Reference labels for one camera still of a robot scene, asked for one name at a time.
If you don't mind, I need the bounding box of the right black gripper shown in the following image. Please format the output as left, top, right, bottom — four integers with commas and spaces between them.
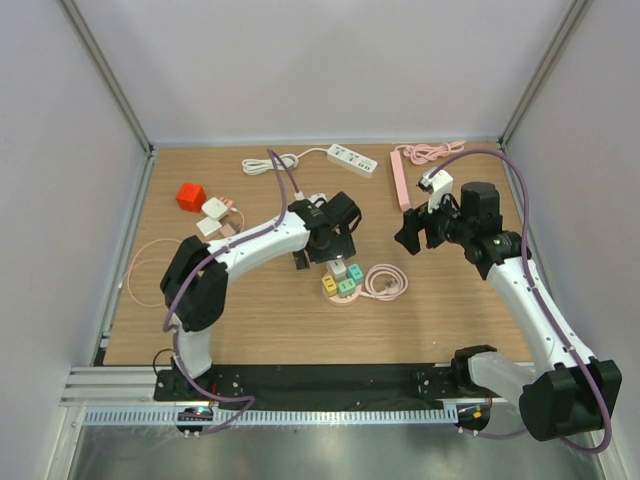
395, 188, 474, 255

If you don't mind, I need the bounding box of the white plug adapter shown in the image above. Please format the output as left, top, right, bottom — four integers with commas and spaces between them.
326, 259, 347, 282

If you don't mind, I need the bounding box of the yellow plug adapter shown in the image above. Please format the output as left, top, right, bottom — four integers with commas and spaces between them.
321, 274, 338, 297

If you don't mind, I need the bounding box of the teal plug adapter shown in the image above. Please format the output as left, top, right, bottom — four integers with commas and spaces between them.
347, 264, 365, 285

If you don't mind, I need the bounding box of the green plug adapter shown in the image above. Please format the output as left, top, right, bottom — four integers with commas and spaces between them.
337, 278, 357, 298

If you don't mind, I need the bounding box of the round pink socket base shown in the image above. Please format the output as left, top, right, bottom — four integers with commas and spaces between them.
323, 285, 361, 307

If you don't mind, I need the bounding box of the pink power strip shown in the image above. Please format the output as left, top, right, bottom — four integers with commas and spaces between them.
390, 141, 466, 212

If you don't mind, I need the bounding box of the white power strip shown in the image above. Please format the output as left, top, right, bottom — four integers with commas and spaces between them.
242, 143, 379, 180

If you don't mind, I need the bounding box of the mauve dual usb charger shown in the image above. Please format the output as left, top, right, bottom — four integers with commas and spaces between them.
219, 224, 237, 238

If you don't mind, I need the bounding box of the white square charger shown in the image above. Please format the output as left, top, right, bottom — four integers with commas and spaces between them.
196, 217, 222, 238

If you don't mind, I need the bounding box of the red cube adapter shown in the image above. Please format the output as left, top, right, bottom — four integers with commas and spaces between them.
175, 182, 207, 213

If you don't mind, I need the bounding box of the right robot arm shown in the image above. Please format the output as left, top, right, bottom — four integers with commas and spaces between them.
395, 179, 622, 443

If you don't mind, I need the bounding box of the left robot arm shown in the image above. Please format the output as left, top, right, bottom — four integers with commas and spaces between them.
160, 192, 362, 400

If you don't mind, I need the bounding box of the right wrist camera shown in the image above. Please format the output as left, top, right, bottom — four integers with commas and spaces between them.
417, 168, 454, 213

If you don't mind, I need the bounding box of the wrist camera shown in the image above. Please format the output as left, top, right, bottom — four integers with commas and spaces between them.
294, 191, 328, 207
417, 168, 454, 213

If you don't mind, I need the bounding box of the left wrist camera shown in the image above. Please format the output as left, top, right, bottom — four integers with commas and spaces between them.
294, 191, 328, 207

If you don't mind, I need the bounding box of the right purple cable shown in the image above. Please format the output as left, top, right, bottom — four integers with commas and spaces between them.
424, 149, 616, 455

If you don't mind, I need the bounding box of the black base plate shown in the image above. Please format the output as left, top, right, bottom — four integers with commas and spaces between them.
153, 362, 511, 409

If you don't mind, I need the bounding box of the thin pink usb cable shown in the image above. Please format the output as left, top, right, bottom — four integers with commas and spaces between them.
119, 208, 246, 307

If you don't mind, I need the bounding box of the slotted cable duct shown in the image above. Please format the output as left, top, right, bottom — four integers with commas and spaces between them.
83, 406, 458, 428

